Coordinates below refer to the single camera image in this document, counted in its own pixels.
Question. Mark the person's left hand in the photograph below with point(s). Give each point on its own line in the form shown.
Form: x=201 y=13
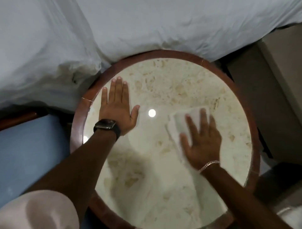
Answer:
x=116 y=110

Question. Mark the person's right hand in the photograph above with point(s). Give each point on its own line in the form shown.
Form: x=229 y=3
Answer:
x=204 y=146

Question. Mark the person's left thumb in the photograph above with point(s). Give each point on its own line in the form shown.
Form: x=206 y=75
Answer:
x=134 y=115

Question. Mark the person's left little finger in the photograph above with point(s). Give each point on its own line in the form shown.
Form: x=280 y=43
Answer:
x=104 y=95

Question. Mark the person's right thumb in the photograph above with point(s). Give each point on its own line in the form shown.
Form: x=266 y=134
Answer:
x=184 y=141

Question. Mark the person's right middle finger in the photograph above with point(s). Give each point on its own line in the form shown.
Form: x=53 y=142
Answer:
x=204 y=120

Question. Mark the person's left middle finger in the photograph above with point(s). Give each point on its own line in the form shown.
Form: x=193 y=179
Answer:
x=119 y=89

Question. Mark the white cleaning cloth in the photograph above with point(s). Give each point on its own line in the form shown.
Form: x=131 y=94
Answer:
x=178 y=122

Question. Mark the person's left forearm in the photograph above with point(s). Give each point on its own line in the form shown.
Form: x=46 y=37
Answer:
x=77 y=162

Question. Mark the person's right forearm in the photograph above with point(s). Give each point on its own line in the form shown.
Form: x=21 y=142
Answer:
x=243 y=200

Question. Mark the black smartwatch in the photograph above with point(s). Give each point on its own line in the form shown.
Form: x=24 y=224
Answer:
x=107 y=127

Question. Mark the round marble table, wooden rim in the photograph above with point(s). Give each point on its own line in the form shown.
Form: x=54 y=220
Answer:
x=165 y=89

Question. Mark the beige bed base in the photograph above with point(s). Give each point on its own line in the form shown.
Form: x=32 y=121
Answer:
x=271 y=94

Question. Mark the white bed duvet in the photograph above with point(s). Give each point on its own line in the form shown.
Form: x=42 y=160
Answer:
x=40 y=52

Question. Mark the white bed sheet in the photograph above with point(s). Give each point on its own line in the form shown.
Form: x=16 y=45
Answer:
x=184 y=26

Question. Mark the blue upholstered chair seat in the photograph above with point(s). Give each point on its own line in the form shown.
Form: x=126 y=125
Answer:
x=26 y=153

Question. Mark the white fabric item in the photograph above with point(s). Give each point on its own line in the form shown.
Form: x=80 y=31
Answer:
x=289 y=213

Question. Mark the white shirt sleeve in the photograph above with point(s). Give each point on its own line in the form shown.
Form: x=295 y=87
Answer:
x=37 y=211

